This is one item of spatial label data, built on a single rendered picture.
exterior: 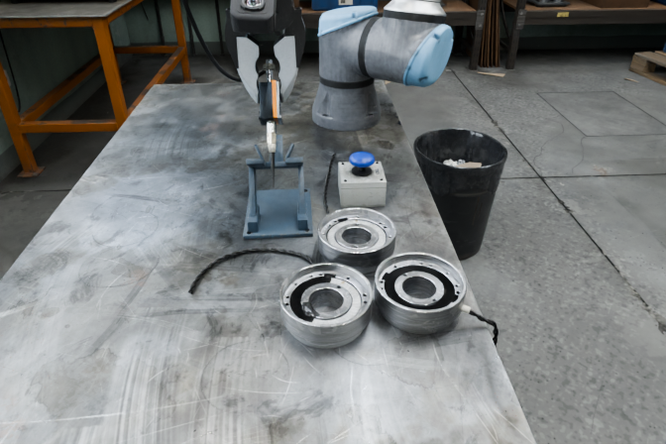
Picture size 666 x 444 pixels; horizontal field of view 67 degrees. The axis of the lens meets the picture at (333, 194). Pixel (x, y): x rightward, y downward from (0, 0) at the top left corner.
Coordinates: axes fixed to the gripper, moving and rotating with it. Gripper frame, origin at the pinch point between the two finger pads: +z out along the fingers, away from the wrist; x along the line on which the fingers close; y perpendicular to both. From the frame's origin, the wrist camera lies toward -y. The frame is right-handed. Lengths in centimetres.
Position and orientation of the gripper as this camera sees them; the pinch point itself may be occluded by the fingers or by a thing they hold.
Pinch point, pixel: (270, 95)
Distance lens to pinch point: 66.8
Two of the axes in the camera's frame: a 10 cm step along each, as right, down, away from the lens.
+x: -10.0, 0.3, -0.6
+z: -0.1, 8.2, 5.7
